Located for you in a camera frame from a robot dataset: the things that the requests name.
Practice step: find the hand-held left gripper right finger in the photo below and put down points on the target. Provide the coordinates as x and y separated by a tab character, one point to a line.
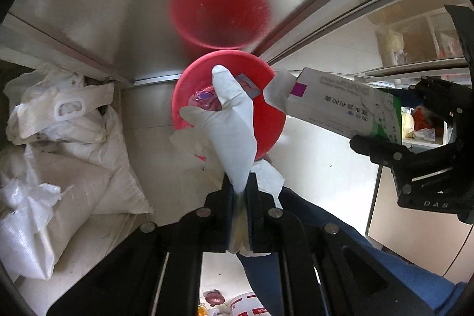
255	212

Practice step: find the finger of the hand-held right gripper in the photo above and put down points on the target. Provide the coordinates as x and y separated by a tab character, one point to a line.
385	149
444	99

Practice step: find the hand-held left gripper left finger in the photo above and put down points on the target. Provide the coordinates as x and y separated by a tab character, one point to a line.
224	206

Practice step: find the white tissue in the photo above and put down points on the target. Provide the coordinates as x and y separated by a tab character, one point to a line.
268	177

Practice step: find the green and white box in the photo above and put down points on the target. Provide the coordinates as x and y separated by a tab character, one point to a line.
333	105

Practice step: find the white rubber glove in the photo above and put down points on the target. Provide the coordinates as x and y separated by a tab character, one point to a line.
229	123

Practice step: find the red plastic basin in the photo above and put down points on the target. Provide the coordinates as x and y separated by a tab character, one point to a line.
266	108

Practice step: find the pink packet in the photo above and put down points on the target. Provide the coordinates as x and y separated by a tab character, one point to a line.
203	99

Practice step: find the orange packet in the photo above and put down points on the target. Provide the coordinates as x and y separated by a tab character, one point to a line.
422	118

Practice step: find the white shelf unit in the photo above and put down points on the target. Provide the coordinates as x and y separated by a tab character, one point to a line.
418	64

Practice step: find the beige cabinet door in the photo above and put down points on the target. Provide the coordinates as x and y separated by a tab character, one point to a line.
414	238

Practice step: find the pale yellow plastic bag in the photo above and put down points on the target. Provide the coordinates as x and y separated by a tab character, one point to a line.
389	45

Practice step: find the pink toy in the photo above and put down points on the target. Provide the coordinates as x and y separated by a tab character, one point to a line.
214	298

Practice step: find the white bucket with red label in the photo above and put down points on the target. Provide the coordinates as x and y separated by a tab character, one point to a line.
248	305

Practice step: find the white woven sack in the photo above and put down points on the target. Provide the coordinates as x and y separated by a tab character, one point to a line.
33	227
74	175

